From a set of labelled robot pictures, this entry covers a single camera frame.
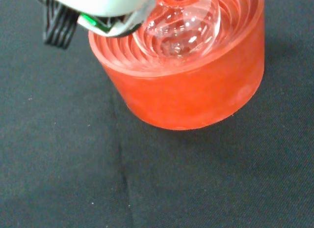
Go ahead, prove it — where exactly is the black bench cloth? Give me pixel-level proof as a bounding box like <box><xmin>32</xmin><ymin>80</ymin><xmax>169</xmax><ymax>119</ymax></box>
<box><xmin>0</xmin><ymin>0</ymin><xmax>314</xmax><ymax>228</ymax></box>

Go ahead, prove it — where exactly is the orange flask ring holder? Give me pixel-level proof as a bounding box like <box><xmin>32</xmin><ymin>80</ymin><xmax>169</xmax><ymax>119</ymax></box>
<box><xmin>88</xmin><ymin>0</ymin><xmax>266</xmax><ymax>131</ymax></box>

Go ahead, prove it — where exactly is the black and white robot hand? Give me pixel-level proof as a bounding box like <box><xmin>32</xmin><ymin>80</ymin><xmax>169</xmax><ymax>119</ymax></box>
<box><xmin>31</xmin><ymin>0</ymin><xmax>157</xmax><ymax>50</ymax></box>

